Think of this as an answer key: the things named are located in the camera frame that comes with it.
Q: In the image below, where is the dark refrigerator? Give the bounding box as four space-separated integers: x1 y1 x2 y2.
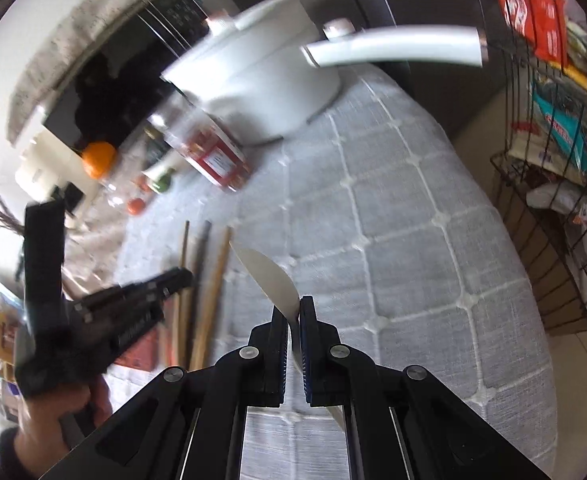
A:
332 0 517 128

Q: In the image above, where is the wooden chopstick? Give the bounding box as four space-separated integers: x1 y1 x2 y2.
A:
176 220 190 311
179 220 213 363

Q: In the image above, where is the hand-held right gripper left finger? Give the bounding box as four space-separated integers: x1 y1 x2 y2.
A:
38 305 291 480

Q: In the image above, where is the red snack packet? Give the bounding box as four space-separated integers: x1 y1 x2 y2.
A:
490 0 570 70

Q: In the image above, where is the white electric pot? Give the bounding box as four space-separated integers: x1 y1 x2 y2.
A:
160 0 489 147

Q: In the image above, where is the green lime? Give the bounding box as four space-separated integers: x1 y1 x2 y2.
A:
148 172 175 195

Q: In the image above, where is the long wooden utensil handle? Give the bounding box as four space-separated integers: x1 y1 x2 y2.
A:
189 226 235 372

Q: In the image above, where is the person's left forearm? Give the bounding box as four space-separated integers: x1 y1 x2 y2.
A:
0 427 39 480

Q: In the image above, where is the white pot lid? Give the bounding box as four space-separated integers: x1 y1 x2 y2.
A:
204 0 315 38

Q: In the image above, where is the teal snack packet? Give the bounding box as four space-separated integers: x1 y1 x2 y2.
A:
530 79 587 173

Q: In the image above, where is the grey quilted tablecloth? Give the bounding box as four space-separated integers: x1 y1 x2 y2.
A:
112 64 560 480

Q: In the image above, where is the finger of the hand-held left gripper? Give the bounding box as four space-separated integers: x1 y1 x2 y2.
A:
73 267 195 317

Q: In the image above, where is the red label snack jar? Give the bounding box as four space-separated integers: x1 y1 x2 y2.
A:
166 94 252 194

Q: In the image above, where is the black wire rack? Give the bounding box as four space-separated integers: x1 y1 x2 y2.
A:
487 0 587 342

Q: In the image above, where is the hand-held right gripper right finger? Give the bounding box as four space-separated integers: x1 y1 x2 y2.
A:
299 296 549 480

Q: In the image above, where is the black microwave oven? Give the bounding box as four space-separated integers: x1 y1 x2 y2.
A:
7 0 210 153

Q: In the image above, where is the person's left hand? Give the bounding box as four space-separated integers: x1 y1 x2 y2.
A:
14 374 115 478

